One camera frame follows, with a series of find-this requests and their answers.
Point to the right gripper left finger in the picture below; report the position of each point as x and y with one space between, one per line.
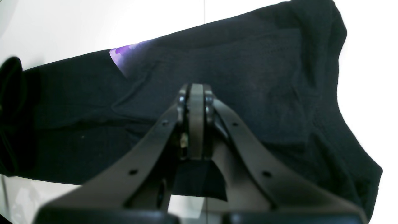
138 183

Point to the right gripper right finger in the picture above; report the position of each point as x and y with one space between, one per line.
257 183

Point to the black T-shirt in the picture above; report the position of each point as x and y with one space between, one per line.
243 110

